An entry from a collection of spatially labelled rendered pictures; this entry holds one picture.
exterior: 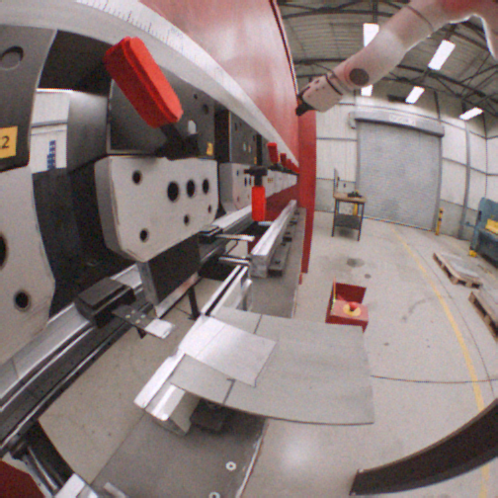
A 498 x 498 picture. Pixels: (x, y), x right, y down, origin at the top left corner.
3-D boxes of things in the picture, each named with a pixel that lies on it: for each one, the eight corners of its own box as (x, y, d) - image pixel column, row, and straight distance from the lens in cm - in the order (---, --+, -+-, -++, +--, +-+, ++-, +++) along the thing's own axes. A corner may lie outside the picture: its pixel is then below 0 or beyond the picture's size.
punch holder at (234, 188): (233, 213, 30) (231, 108, 31) (188, 212, 34) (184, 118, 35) (258, 202, 44) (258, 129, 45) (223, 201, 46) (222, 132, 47)
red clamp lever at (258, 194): (265, 222, 33) (266, 165, 32) (242, 221, 34) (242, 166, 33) (267, 220, 35) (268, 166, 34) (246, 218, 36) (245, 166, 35)
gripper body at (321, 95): (329, 80, 59) (301, 101, 63) (351, 100, 65) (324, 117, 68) (322, 67, 65) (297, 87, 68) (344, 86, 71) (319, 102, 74)
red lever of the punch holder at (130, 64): (146, 26, 12) (211, 144, 15) (100, 59, 15) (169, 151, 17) (124, 35, 11) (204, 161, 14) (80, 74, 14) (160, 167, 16)
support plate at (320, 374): (372, 424, 28) (375, 422, 27) (170, 384, 29) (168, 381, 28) (360, 329, 38) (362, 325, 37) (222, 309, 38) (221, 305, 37)
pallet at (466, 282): (481, 290, 432) (484, 283, 428) (452, 284, 383) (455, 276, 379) (457, 264, 522) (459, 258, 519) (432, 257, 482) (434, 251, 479)
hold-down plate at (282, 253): (282, 277, 72) (282, 269, 71) (267, 275, 73) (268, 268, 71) (290, 248, 99) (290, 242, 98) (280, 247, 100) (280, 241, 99)
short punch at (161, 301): (164, 319, 24) (143, 244, 19) (152, 314, 25) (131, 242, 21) (203, 280, 30) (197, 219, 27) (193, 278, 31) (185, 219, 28)
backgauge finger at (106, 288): (151, 364, 32) (140, 343, 29) (78, 312, 52) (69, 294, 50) (189, 318, 38) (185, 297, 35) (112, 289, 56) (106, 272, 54)
